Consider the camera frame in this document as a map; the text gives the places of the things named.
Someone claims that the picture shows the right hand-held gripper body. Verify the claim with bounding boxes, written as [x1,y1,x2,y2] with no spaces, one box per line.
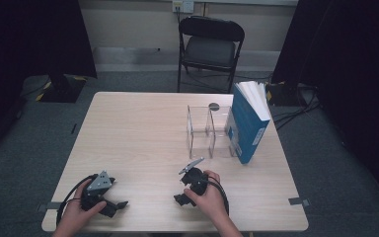
[178,157,210,196]

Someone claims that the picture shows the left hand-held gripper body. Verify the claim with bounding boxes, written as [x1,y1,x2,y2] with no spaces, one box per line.
[80,170,117,211]

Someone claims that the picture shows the clear acrylic book rack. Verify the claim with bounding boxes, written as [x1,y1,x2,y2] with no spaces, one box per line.
[187,104,245,161]

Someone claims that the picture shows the blue book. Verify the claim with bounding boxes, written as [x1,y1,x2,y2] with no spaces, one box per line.
[226,80,271,165]

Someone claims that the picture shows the person's right hand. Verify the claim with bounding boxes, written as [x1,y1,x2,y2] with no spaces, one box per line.
[183,170,230,228]

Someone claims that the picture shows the person's left hand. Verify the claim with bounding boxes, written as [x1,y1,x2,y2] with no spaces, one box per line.
[54,183,109,236]

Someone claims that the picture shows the grey tape strip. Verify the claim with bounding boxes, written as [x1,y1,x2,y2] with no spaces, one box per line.
[37,201,63,213]
[288,197,311,207]

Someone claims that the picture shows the black stand base yellow tape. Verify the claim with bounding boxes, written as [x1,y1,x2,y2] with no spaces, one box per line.
[35,74,88,104]
[265,80,305,107]

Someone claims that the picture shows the black folding chair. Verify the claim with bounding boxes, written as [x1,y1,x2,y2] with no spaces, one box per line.
[177,15,246,94]

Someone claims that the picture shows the black curtain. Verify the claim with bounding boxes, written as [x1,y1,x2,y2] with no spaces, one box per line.
[270,0,379,211]
[0,0,98,166]

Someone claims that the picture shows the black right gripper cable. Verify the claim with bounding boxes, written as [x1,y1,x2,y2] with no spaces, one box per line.
[203,176,230,216]

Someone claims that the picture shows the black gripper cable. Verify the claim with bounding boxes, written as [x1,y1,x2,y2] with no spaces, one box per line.
[203,176,230,216]
[55,173,98,228]

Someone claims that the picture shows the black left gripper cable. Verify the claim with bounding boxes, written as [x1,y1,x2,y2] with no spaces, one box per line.
[55,173,98,228]

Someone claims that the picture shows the black floor cables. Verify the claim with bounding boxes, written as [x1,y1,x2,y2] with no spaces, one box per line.
[270,83,322,131]

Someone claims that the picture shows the white wall socket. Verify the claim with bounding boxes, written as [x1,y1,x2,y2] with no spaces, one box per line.
[172,0,195,14]

